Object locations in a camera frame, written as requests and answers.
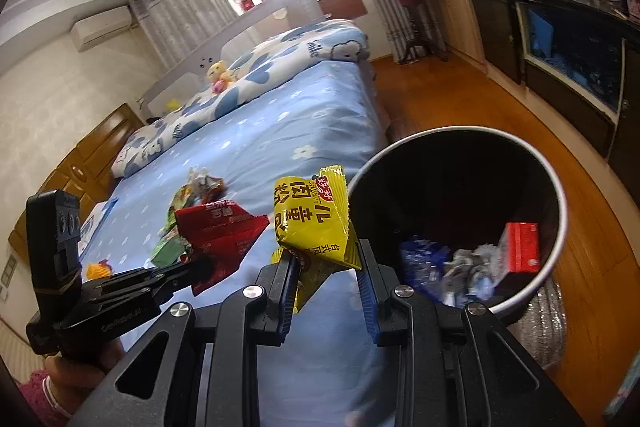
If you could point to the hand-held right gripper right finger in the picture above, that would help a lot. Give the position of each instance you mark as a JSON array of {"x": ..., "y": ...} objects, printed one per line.
[{"x": 370, "y": 302}]

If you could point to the green and clear wrappers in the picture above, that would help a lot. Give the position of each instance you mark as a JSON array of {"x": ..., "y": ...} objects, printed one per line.
[{"x": 200, "y": 187}]

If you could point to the yellow snack packet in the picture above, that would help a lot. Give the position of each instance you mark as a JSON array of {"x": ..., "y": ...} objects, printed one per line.
[{"x": 312, "y": 222}]

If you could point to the person's left forearm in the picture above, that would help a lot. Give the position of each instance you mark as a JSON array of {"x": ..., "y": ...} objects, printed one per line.
[{"x": 35, "y": 402}]

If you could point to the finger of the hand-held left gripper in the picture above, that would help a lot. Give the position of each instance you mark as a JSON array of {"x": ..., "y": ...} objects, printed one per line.
[
  {"x": 175, "y": 291},
  {"x": 165, "y": 272}
]

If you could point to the green carton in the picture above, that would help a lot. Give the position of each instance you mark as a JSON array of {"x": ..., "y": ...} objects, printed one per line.
[{"x": 167, "y": 249}]

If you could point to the black white trash bin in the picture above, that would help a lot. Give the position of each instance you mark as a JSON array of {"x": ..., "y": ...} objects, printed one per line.
[{"x": 450, "y": 177}]

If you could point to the bed with blue flower sheet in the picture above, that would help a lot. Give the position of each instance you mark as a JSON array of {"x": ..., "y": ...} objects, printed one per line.
[{"x": 280, "y": 142}]

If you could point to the blue folder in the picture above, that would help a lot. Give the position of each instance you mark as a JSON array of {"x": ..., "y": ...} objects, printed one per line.
[{"x": 540, "y": 32}]

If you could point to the wooden headboard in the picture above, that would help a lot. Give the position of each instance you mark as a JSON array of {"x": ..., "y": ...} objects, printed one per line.
[{"x": 85, "y": 167}]

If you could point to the yellow star toy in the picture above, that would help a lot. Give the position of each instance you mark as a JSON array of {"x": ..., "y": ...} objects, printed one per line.
[{"x": 173, "y": 105}]

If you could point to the black glossy cabinet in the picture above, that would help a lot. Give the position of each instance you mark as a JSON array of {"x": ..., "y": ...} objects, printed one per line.
[{"x": 500, "y": 32}]

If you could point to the blue plastic wrapper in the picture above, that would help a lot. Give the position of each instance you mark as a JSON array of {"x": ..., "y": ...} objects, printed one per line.
[{"x": 422, "y": 267}]

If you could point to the blue heart printed duvet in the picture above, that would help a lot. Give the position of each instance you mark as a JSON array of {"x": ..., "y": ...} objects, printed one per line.
[{"x": 260, "y": 67}]

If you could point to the red wrapper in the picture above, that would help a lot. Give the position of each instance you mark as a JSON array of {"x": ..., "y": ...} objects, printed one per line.
[{"x": 220, "y": 227}]

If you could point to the small orange item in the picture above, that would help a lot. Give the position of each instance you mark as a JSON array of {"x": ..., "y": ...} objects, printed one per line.
[{"x": 97, "y": 269}]

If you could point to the grey bed guard rail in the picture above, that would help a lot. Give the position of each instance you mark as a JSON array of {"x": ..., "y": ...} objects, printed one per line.
[{"x": 240, "y": 27}]

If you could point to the red white box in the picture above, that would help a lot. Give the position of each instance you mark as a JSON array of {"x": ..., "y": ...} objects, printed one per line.
[{"x": 522, "y": 247}]

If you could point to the person's left hand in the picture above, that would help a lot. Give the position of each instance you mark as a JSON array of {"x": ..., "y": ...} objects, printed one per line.
[{"x": 75, "y": 377}]

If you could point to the small yellow teddy bear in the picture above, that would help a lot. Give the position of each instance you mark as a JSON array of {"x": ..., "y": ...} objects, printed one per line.
[{"x": 220, "y": 74}]

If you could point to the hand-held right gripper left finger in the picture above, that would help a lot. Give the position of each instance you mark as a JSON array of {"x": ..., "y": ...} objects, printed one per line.
[{"x": 287, "y": 292}]

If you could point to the white air conditioner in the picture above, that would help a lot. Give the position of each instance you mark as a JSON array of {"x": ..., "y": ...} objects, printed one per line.
[{"x": 100, "y": 27}]

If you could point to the white blue printed pillow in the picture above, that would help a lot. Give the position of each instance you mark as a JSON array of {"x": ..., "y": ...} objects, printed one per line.
[{"x": 95, "y": 219}]

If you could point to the silver wrapper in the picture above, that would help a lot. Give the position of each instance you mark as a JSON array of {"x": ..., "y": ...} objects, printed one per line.
[{"x": 472, "y": 272}]

